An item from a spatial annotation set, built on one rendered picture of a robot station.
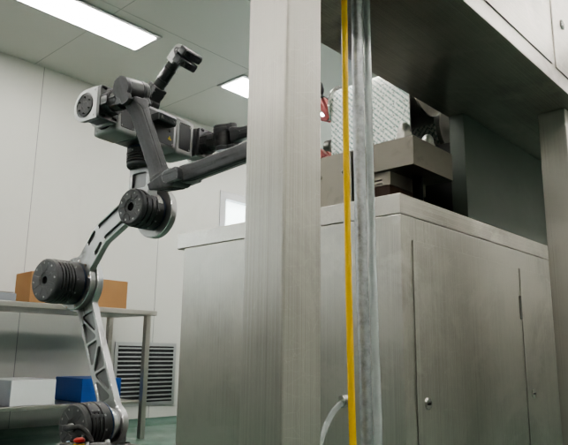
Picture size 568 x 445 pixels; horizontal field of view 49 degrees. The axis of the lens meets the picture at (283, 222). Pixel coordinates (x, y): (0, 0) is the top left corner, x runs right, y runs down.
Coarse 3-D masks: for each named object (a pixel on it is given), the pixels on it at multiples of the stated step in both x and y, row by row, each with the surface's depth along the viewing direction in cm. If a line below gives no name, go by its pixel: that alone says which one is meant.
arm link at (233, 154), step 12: (240, 144) 179; (216, 156) 184; (228, 156) 182; (240, 156) 179; (180, 168) 191; (192, 168) 190; (204, 168) 187; (216, 168) 184; (228, 168) 184; (168, 180) 191; (192, 180) 191
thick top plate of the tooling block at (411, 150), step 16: (384, 144) 126; (400, 144) 123; (416, 144) 123; (384, 160) 125; (400, 160) 123; (416, 160) 122; (432, 160) 127; (448, 160) 132; (432, 176) 129; (448, 176) 131
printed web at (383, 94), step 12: (372, 84) 157; (384, 84) 154; (336, 96) 164; (372, 96) 155; (384, 96) 153; (396, 96) 150; (408, 96) 148; (336, 108) 163; (336, 120) 162; (420, 120) 158; (432, 120) 156; (420, 132) 158; (432, 132) 156
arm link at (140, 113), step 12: (120, 84) 206; (144, 84) 211; (120, 96) 206; (144, 96) 210; (132, 108) 206; (144, 108) 206; (144, 120) 204; (144, 132) 203; (144, 144) 202; (156, 144) 202; (144, 156) 202; (156, 156) 200; (156, 168) 198; (168, 168) 202; (156, 180) 196; (180, 180) 193
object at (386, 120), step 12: (384, 108) 152; (396, 108) 150; (408, 108) 147; (384, 120) 152; (396, 120) 149; (408, 120) 147; (336, 132) 162; (384, 132) 151; (396, 132) 149; (336, 144) 161
